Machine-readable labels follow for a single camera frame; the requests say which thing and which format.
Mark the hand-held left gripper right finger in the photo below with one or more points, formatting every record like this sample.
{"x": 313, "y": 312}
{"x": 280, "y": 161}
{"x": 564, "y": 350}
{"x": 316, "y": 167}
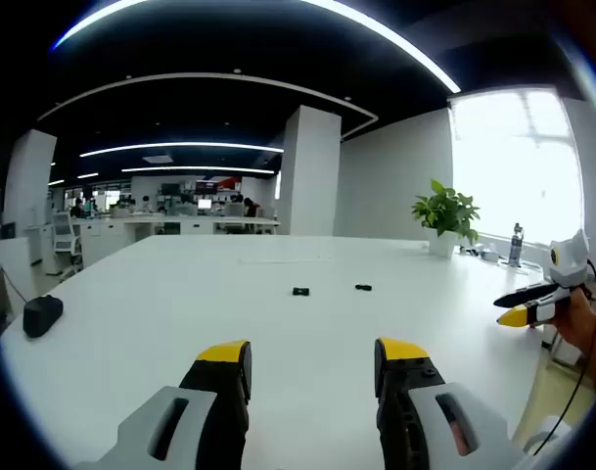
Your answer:
{"x": 415, "y": 416}

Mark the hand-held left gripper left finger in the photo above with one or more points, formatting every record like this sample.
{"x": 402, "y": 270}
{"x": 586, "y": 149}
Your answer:
{"x": 214, "y": 416}

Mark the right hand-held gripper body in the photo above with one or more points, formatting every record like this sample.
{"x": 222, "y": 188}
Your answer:
{"x": 569, "y": 262}

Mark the black plastic buckle part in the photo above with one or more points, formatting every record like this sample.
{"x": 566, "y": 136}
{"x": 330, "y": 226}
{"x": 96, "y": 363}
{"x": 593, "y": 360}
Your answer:
{"x": 363, "y": 287}
{"x": 301, "y": 291}

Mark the person's right hand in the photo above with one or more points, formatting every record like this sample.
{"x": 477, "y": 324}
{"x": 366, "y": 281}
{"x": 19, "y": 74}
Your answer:
{"x": 581, "y": 323}

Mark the clear water bottle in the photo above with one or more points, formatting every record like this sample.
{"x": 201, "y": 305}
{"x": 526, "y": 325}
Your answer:
{"x": 516, "y": 247}

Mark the bright window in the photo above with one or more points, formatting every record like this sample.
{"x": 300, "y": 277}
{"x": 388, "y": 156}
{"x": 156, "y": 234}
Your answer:
{"x": 513, "y": 166}

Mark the potted green plant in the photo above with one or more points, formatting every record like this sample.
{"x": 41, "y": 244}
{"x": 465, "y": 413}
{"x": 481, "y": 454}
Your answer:
{"x": 446, "y": 215}

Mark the long white office desk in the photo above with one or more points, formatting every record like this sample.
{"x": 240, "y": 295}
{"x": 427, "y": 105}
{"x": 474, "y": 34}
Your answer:
{"x": 180, "y": 222}

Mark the black oval device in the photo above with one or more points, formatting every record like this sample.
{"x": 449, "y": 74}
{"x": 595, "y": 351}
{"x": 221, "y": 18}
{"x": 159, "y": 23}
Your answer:
{"x": 42, "y": 315}

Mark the white office chair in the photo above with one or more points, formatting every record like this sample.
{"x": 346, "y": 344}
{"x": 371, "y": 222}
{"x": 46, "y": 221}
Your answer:
{"x": 65, "y": 235}

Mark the curved ceiling light strip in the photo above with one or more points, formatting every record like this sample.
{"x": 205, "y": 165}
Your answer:
{"x": 405, "y": 49}

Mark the straight ceiling light strip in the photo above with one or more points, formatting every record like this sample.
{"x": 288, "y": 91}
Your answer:
{"x": 180, "y": 145}

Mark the red wall sign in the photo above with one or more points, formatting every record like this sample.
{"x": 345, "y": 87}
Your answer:
{"x": 219, "y": 184}

